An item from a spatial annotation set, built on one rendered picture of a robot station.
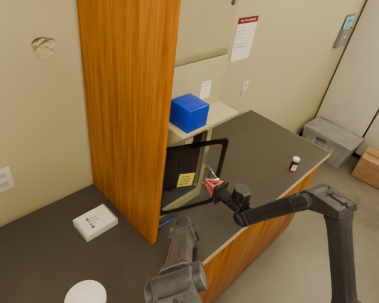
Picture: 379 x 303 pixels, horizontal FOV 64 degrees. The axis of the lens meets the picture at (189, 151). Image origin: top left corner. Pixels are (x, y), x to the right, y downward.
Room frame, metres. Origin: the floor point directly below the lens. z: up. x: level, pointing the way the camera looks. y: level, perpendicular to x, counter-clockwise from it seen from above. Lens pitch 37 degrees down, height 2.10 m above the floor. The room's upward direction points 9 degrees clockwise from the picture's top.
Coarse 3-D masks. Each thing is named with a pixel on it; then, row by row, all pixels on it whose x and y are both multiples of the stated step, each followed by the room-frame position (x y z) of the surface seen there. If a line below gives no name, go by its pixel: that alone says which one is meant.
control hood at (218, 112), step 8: (216, 104) 1.13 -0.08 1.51; (224, 104) 1.14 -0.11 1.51; (208, 112) 1.05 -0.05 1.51; (216, 112) 1.06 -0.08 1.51; (224, 112) 1.07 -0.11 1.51; (232, 112) 1.08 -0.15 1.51; (208, 120) 0.99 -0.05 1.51; (216, 120) 1.00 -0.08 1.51; (224, 120) 1.03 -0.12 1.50; (168, 128) 0.90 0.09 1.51; (176, 128) 0.90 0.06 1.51; (200, 128) 0.92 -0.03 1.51; (168, 136) 0.89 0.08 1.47; (176, 136) 0.87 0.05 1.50; (184, 136) 0.86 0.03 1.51; (168, 144) 0.89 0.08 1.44
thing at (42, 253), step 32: (224, 128) 1.87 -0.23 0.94; (256, 128) 1.94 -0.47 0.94; (224, 160) 1.49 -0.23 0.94; (256, 160) 1.55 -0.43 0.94; (288, 160) 1.60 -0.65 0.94; (320, 160) 1.66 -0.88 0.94; (96, 192) 1.06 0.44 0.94; (256, 192) 1.25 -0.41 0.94; (32, 224) 0.81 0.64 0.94; (64, 224) 0.84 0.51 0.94; (128, 224) 0.89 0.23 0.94; (224, 224) 0.98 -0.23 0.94; (0, 256) 0.64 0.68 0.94; (32, 256) 0.66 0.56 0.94; (64, 256) 0.68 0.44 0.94; (96, 256) 0.70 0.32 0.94; (128, 256) 0.73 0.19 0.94; (160, 256) 0.75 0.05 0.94; (0, 288) 0.52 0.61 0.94; (32, 288) 0.53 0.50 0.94; (64, 288) 0.55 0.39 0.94; (128, 288) 0.59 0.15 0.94
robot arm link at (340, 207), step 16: (304, 192) 0.64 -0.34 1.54; (320, 192) 0.63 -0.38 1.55; (336, 192) 0.63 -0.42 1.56; (320, 208) 0.59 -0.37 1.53; (336, 208) 0.56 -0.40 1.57; (352, 208) 0.58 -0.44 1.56; (336, 224) 0.55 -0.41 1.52; (352, 224) 0.56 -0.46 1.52; (336, 240) 0.54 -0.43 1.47; (352, 240) 0.54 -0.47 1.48; (336, 256) 0.52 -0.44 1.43; (352, 256) 0.52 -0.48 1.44; (336, 272) 0.50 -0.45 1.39; (352, 272) 0.50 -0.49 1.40; (336, 288) 0.48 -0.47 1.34; (352, 288) 0.47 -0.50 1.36
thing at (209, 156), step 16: (192, 144) 0.98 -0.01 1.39; (208, 144) 1.02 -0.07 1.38; (224, 144) 1.06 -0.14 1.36; (176, 160) 0.95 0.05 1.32; (192, 160) 0.99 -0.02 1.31; (208, 160) 1.03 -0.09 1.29; (176, 176) 0.96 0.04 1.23; (208, 176) 1.04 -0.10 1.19; (176, 192) 0.96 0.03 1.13; (192, 192) 1.00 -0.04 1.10; (208, 192) 1.05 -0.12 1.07; (176, 208) 0.97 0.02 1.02
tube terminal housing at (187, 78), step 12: (204, 60) 1.06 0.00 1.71; (216, 60) 1.12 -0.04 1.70; (180, 72) 0.98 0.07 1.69; (192, 72) 1.02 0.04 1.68; (204, 72) 1.07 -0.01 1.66; (216, 72) 1.13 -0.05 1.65; (180, 84) 0.98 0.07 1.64; (192, 84) 1.03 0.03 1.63; (216, 84) 1.14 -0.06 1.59; (216, 96) 1.15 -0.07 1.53; (204, 132) 1.17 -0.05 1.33
